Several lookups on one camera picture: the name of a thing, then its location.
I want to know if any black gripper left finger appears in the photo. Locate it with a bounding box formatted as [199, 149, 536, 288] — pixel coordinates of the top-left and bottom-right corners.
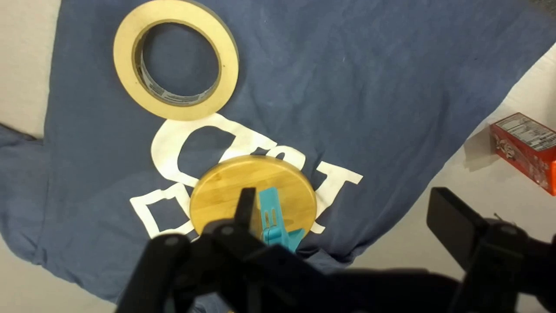
[115, 186, 275, 313]

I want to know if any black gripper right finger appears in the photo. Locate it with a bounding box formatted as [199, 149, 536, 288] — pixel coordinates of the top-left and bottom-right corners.
[426, 186, 556, 313]

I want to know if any wooden mug tree hanger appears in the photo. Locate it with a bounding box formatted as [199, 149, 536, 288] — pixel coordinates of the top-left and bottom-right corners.
[190, 155, 320, 240]

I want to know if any blue printed t-shirt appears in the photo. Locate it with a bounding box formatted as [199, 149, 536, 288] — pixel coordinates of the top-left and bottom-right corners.
[0, 0, 556, 302]

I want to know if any red orange small box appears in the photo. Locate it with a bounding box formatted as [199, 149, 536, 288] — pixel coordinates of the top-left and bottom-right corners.
[489, 111, 556, 196]

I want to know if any beige masking tape roll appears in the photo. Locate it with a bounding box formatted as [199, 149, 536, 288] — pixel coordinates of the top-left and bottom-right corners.
[112, 0, 242, 122]

